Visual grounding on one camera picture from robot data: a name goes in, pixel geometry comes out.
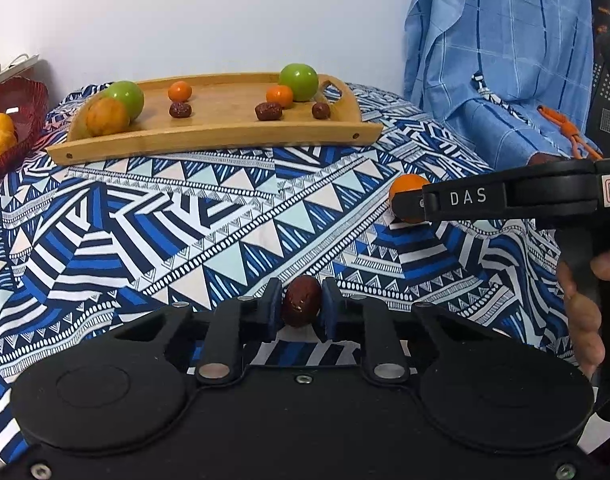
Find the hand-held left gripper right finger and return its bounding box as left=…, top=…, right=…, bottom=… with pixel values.
left=321, top=276, right=500, bottom=386

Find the red woven bowl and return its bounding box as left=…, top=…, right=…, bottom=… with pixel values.
left=0, top=76, right=50, bottom=181

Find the green apple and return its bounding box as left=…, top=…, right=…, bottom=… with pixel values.
left=102, top=80, right=146, bottom=123
left=278, top=63, right=319, bottom=102

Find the orange cord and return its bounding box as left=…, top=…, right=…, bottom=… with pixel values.
left=538, top=105, right=604, bottom=161

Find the large orange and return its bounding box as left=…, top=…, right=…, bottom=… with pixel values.
left=85, top=97, right=132, bottom=137

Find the wooden tray with handles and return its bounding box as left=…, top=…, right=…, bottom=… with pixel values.
left=45, top=72, right=384, bottom=166

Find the white box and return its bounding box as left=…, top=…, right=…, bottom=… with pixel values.
left=0, top=52, right=46, bottom=86

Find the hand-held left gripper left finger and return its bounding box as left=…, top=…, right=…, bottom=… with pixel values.
left=104, top=276, right=284, bottom=386

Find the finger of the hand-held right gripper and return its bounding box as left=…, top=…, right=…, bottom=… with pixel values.
left=391, top=159, right=602, bottom=223

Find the blue plaid cloth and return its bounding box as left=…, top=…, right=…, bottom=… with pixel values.
left=404, top=0, right=603, bottom=171

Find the person's right hand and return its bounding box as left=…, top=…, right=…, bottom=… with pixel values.
left=556, top=249, right=610, bottom=380

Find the blue geometric patterned tablecloth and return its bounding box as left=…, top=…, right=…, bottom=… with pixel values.
left=0, top=82, right=586, bottom=466

